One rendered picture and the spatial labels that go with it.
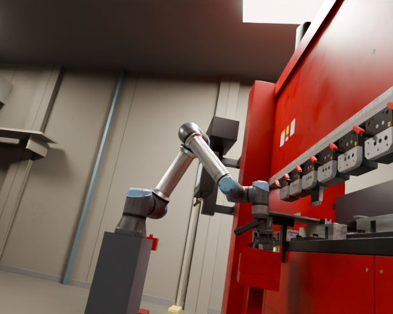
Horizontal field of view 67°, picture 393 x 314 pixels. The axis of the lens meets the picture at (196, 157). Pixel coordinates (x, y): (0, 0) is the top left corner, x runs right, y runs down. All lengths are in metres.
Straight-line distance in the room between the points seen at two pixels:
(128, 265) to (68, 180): 3.78
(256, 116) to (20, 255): 4.01
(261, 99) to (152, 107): 2.57
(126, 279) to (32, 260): 3.85
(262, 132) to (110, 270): 1.74
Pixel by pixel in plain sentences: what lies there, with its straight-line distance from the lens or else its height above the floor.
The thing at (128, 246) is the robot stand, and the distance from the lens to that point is 1.40.
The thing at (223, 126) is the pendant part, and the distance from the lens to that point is 2.76.
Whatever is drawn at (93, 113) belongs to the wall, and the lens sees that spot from 5.33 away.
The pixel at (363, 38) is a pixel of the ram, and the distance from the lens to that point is 1.55.
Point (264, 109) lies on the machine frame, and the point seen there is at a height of 2.02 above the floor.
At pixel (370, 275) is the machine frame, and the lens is 0.97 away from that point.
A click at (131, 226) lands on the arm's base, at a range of 1.43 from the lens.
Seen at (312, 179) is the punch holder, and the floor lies 1.20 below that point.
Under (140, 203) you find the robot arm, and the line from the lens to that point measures 1.45.
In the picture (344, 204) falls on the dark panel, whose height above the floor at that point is 1.26.
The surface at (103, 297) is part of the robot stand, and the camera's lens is 1.45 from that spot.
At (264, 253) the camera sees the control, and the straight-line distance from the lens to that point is 1.33.
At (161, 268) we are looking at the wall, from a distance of 4.36.
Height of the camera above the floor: 0.77
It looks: 17 degrees up
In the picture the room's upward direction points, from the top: 10 degrees clockwise
